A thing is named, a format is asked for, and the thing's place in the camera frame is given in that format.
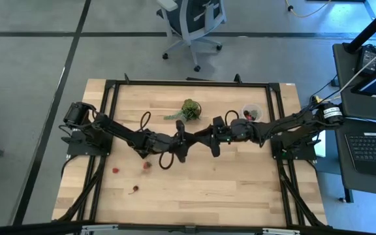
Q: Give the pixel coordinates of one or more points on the black power adapter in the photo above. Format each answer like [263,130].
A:
[367,57]

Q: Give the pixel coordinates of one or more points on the white office chair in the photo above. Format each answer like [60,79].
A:
[188,19]

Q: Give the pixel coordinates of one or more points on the red strawberry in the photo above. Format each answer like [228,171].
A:
[147,165]

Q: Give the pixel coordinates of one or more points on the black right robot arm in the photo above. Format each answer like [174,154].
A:
[282,125]

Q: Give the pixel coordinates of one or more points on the dark grey side desk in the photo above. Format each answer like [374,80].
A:
[339,163]

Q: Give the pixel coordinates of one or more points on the black metal pole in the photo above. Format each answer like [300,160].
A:
[370,27]

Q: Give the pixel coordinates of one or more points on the laptop keyboard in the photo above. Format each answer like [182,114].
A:
[374,150]

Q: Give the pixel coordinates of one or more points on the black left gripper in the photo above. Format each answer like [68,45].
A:
[170,143]

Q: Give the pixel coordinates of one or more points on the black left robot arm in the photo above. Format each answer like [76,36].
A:
[116,129]

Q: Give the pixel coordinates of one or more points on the red raspberry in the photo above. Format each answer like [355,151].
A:
[115,170]

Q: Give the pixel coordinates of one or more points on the yellow plug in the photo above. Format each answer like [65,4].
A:
[316,98]

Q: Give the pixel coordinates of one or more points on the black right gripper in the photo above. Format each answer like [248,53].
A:
[233,132]

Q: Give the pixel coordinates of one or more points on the potted green succulent plant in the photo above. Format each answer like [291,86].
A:
[191,110]

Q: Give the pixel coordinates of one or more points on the black camera rig bar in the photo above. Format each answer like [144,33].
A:
[28,228]

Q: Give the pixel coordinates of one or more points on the red cherry with stem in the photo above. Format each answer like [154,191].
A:
[135,188]

